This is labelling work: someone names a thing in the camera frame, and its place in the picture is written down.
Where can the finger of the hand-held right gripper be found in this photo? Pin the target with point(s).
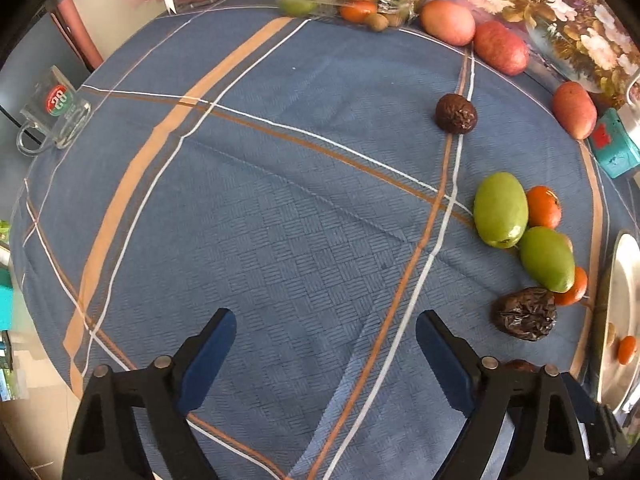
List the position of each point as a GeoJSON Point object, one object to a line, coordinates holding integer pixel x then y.
{"type": "Point", "coordinates": [602, 435]}

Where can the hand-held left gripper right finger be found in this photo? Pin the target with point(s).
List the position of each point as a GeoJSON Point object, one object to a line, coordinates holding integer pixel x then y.
{"type": "Point", "coordinates": [442, 360]}

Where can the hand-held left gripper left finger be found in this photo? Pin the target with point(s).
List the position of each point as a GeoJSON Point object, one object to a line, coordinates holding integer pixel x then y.
{"type": "Point", "coordinates": [210, 360]}

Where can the dark red jujube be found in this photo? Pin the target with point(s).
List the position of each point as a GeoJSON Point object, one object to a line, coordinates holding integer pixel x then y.
{"type": "Point", "coordinates": [520, 365]}

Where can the small tangerine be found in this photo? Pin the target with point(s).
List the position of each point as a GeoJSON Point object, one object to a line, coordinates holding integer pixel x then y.
{"type": "Point", "coordinates": [576, 290]}
{"type": "Point", "coordinates": [545, 207]}
{"type": "Point", "coordinates": [626, 350]}
{"type": "Point", "coordinates": [358, 11]}

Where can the green mango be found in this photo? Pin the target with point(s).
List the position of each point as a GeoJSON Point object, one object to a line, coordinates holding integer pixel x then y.
{"type": "Point", "coordinates": [500, 209]}
{"type": "Point", "coordinates": [546, 259]}

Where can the round metal plate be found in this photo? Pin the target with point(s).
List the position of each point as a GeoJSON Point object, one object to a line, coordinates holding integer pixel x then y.
{"type": "Point", "coordinates": [620, 285]}

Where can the dark wrinkled passion fruit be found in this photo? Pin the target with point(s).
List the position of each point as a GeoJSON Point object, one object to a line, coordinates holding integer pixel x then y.
{"type": "Point", "coordinates": [455, 113]}

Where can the blue checked tablecloth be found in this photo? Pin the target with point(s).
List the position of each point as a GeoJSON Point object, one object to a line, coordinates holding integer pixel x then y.
{"type": "Point", "coordinates": [275, 185]}

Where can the teal toy house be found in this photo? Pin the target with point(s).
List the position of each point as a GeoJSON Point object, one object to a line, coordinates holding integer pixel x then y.
{"type": "Point", "coordinates": [615, 142]}

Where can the red apple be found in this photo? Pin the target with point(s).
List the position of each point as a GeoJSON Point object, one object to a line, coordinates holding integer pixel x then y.
{"type": "Point", "coordinates": [500, 47]}
{"type": "Point", "coordinates": [575, 109]}

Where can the glass mug with red-green label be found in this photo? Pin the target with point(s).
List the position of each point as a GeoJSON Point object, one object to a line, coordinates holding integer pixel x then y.
{"type": "Point", "coordinates": [55, 105]}

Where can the white plastic box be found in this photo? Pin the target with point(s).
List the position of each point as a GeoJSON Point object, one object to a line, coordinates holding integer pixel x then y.
{"type": "Point", "coordinates": [632, 110]}

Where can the pink apple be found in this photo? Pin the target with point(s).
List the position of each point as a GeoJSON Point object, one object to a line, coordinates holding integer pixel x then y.
{"type": "Point", "coordinates": [446, 22]}

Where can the brown kiwi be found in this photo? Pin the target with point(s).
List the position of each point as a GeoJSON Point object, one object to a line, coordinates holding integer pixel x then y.
{"type": "Point", "coordinates": [397, 18]}
{"type": "Point", "coordinates": [376, 22]}

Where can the green jujube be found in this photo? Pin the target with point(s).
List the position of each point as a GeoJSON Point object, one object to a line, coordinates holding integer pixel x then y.
{"type": "Point", "coordinates": [297, 5]}

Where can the flower painting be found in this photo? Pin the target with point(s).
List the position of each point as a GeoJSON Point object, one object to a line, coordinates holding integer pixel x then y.
{"type": "Point", "coordinates": [565, 10]}

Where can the clear plastic tray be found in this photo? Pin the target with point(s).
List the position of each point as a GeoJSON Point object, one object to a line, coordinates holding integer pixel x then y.
{"type": "Point", "coordinates": [325, 4]}

